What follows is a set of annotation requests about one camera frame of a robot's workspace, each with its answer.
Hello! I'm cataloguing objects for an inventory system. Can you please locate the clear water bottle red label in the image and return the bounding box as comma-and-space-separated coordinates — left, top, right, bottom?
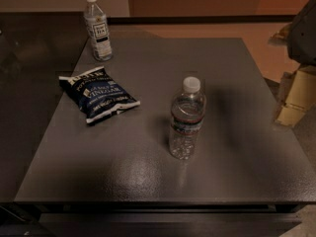
169, 76, 206, 160

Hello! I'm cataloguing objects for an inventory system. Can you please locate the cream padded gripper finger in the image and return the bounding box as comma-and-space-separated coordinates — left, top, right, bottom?
274, 65, 316, 127

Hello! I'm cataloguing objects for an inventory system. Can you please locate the blue salt vinegar chip bag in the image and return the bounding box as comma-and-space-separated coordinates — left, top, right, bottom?
59, 66, 140, 124

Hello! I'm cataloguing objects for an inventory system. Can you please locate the blue label plastic bottle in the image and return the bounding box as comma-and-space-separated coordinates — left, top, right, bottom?
84, 0, 113, 61

